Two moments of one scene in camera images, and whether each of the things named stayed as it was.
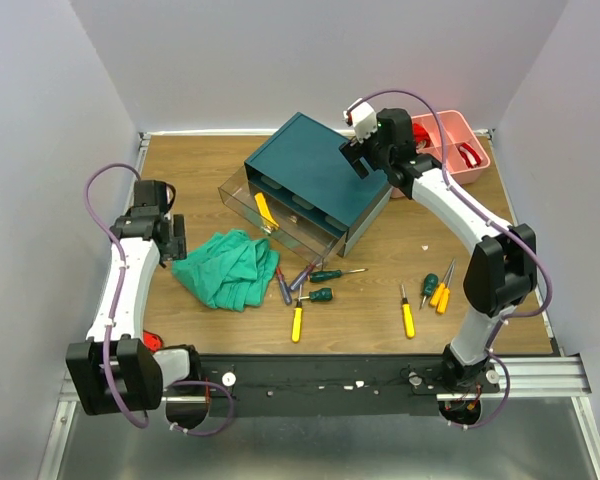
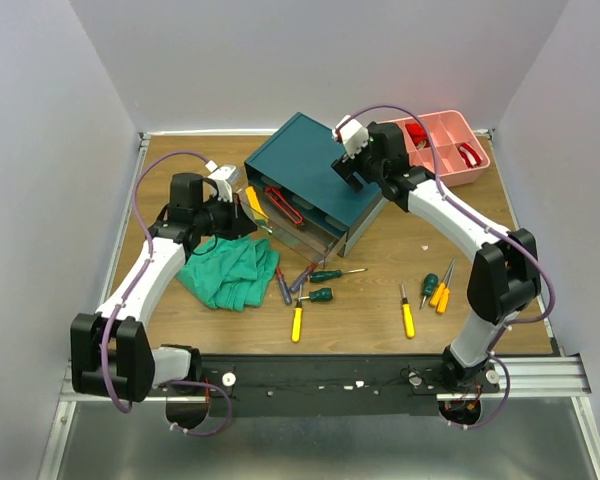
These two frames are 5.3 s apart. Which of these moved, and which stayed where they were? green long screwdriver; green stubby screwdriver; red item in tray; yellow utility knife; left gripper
Moved: left gripper; yellow utility knife
Stayed: red item in tray; green stubby screwdriver; green long screwdriver
